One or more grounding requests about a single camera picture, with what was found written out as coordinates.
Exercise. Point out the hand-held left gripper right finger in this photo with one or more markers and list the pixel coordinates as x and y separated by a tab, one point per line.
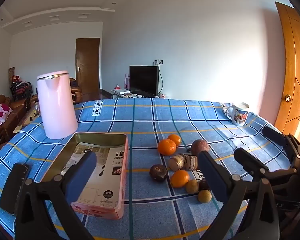
213	177

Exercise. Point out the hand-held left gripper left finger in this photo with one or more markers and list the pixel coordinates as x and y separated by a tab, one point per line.
83	175

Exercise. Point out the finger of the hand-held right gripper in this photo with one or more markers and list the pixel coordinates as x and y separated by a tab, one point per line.
251	165
275	135

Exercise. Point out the dark brown wrinkled fruit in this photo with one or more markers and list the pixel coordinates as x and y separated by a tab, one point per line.
203	184

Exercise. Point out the small green-brown fruit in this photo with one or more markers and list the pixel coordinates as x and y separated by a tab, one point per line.
204	196
192	186

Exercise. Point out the metal tin box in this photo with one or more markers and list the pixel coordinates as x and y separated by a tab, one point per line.
110	162

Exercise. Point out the orange mandarin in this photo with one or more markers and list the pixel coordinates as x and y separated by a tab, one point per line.
175	138
167	147
180	178

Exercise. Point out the purple passion fruit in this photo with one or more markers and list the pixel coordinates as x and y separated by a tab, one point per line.
198	146

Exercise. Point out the tan layered cake piece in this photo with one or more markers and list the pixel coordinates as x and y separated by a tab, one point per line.
177	162

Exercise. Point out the dark brown round fruit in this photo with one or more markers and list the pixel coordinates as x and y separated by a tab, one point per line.
158	172

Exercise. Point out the printed paper leaflet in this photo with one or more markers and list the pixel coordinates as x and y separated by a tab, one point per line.
76	158

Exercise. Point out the dark layered cake piece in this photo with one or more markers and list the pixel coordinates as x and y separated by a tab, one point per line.
192	162

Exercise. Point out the brass door knob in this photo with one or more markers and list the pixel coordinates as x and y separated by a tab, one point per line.
287	98

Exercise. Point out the printed white mug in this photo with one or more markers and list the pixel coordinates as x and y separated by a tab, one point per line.
238	115

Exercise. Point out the light wooden door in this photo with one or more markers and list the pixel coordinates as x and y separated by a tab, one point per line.
292	67

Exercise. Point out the black smartphone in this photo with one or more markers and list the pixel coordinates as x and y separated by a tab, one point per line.
12	190

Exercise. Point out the pink electric kettle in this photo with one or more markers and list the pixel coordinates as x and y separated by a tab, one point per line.
56	105

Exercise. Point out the glass coffee table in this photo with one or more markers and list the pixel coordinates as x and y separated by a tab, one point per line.
30	117

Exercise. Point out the blue plaid tablecloth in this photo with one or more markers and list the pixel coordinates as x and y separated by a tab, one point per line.
145	115

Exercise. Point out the brown leather sofa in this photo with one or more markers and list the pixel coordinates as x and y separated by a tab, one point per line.
10	115

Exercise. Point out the pink floral cushion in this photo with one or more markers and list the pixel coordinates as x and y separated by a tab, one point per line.
0	112

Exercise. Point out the stacked red chairs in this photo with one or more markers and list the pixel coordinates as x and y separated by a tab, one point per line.
20	87

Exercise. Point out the dark brown room door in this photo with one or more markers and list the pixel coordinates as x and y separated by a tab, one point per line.
87	65

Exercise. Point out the black television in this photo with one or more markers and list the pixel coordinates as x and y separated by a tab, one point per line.
143	80

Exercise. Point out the wall power outlet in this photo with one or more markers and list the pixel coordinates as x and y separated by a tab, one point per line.
157	61

